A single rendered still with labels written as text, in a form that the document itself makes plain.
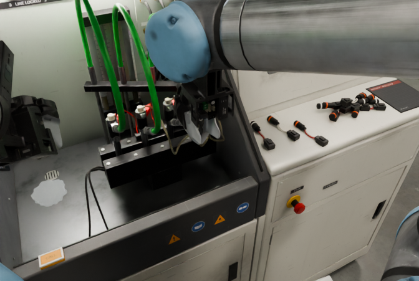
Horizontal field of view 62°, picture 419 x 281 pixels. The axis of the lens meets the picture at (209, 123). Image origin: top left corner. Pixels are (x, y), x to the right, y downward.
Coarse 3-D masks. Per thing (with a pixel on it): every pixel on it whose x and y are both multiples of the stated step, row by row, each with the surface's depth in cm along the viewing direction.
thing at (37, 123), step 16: (0, 96) 39; (16, 112) 44; (32, 112) 45; (0, 128) 37; (16, 128) 44; (32, 128) 44; (48, 128) 48; (0, 144) 38; (16, 144) 42; (32, 144) 44; (48, 144) 48; (0, 160) 40; (16, 160) 43
